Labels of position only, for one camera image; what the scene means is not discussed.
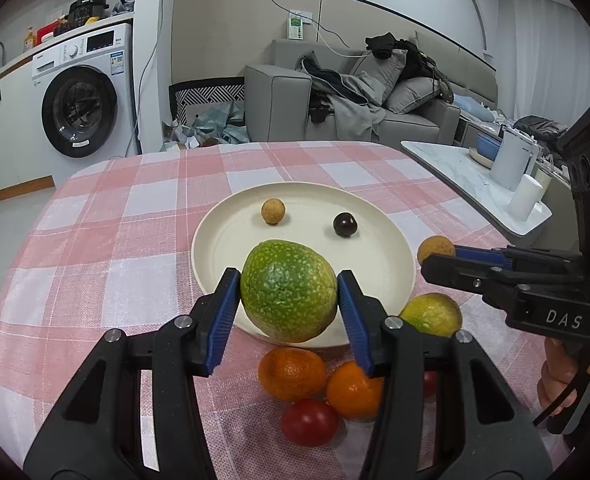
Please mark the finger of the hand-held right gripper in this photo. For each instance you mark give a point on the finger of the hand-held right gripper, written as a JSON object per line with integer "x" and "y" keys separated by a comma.
{"x": 480, "y": 255}
{"x": 455, "y": 272}

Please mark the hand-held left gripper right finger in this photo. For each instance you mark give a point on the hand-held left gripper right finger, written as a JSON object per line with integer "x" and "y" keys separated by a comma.
{"x": 357, "y": 330}

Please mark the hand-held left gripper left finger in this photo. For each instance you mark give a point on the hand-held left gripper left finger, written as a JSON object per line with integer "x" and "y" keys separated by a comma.
{"x": 222, "y": 320}

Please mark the brown longan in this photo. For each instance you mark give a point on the brown longan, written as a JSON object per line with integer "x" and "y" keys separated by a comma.
{"x": 273, "y": 211}
{"x": 432, "y": 250}

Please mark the orange mandarin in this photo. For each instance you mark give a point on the orange mandarin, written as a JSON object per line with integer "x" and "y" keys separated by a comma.
{"x": 291, "y": 374}
{"x": 352, "y": 392}

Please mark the large green mottled citrus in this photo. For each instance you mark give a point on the large green mottled citrus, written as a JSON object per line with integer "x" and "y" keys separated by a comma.
{"x": 287, "y": 290}

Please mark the cream round plate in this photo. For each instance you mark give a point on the cream round plate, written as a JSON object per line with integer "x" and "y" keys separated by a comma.
{"x": 225, "y": 240}

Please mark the red cherry tomato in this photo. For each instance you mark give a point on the red cherry tomato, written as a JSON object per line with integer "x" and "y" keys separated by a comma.
{"x": 309, "y": 422}

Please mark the person's right hand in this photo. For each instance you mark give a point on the person's right hand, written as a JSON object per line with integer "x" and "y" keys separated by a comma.
{"x": 557, "y": 375}

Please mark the white cup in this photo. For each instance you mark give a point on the white cup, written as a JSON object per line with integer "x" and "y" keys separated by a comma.
{"x": 525, "y": 197}

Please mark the white marble coffee table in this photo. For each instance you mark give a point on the white marble coffee table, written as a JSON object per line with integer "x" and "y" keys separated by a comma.
{"x": 450, "y": 170}

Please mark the white pitcher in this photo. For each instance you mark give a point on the white pitcher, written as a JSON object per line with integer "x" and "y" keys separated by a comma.
{"x": 510, "y": 160}

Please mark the dark purple grape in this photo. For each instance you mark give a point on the dark purple grape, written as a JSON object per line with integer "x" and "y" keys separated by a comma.
{"x": 345, "y": 224}

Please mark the blue bowl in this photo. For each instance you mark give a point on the blue bowl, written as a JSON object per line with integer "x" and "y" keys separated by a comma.
{"x": 486, "y": 146}

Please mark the pink white checked tablecloth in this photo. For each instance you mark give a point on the pink white checked tablecloth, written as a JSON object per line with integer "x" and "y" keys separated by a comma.
{"x": 125, "y": 260}

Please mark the black bag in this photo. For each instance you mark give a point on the black bag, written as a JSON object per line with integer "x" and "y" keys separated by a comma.
{"x": 540, "y": 129}

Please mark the light blue cushion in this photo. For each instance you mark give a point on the light blue cushion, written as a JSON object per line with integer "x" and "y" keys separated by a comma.
{"x": 472, "y": 107}

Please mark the grey sofa pillow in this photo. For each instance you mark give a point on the grey sofa pillow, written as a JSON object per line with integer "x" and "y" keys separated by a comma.
{"x": 380, "y": 75}
{"x": 412, "y": 96}

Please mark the grey blanket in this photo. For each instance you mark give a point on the grey blanket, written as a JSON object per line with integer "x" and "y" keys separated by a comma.
{"x": 347, "y": 110}

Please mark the white curtain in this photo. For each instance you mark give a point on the white curtain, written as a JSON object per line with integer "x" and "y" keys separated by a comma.
{"x": 550, "y": 50}

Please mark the grey sofa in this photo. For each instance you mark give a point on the grey sofa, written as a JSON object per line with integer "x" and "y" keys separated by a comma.
{"x": 275, "y": 105}

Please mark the black white patterned bin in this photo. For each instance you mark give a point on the black white patterned bin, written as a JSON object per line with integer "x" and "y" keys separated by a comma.
{"x": 207, "y": 92}

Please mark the dark clothes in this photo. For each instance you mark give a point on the dark clothes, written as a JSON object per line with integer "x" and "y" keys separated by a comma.
{"x": 320, "y": 85}

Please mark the black clothing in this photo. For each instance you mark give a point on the black clothing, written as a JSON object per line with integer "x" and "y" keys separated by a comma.
{"x": 382, "y": 44}

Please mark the white washing machine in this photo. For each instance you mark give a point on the white washing machine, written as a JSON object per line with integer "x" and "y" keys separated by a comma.
{"x": 85, "y": 105}

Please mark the white kitchen cabinet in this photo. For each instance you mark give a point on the white kitchen cabinet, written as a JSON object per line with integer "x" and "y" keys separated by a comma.
{"x": 10, "y": 125}

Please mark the grey bag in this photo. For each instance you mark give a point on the grey bag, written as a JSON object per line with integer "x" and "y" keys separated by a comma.
{"x": 123, "y": 5}

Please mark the red box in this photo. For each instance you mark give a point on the red box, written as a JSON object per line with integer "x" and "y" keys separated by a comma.
{"x": 49, "y": 31}

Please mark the black electric cooker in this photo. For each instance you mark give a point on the black electric cooker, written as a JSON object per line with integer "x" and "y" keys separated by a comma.
{"x": 87, "y": 10}

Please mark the yellow bottle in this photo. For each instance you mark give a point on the yellow bottle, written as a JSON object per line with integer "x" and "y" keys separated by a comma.
{"x": 29, "y": 40}

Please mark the white green wall panel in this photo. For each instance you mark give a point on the white green wall panel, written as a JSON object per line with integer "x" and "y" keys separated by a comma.
{"x": 295, "y": 27}

